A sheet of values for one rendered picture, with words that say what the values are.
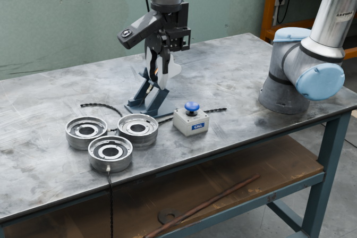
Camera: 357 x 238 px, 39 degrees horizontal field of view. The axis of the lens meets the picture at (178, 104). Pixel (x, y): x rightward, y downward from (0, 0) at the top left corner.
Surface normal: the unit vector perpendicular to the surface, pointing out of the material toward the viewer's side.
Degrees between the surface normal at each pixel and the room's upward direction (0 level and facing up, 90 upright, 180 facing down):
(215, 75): 0
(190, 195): 0
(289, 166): 0
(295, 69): 81
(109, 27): 90
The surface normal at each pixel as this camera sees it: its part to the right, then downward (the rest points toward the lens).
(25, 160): 0.06, -0.87
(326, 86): 0.18, 0.61
